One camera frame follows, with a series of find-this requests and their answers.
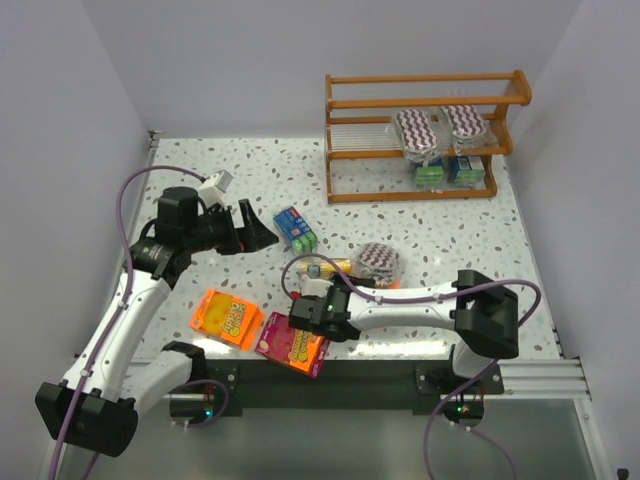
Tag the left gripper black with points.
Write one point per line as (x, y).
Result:
(236, 232)

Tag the silver scourer pack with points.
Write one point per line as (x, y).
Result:
(378, 262)

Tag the blue green sponge pack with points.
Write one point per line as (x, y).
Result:
(296, 231)
(428, 175)
(466, 171)

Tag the pink grey zigzag sponge pack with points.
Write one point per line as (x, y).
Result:
(468, 128)

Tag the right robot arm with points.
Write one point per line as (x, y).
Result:
(482, 312)

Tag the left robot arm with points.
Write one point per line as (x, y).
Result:
(97, 405)

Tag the orange wooden shelf rack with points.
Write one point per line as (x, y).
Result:
(447, 127)

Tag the yellow sponge pack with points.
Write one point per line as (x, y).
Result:
(316, 268)

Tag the orange Scrub Daddy box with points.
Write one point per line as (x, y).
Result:
(231, 319)

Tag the pink Scrub Mommy box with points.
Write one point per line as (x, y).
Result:
(297, 349)

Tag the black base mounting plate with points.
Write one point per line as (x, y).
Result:
(410, 385)

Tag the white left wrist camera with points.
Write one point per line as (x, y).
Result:
(212, 190)

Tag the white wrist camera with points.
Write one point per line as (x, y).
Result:
(212, 190)
(317, 287)

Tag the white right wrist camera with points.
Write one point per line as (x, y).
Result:
(317, 287)

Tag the aluminium rail frame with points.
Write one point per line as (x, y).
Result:
(544, 380)

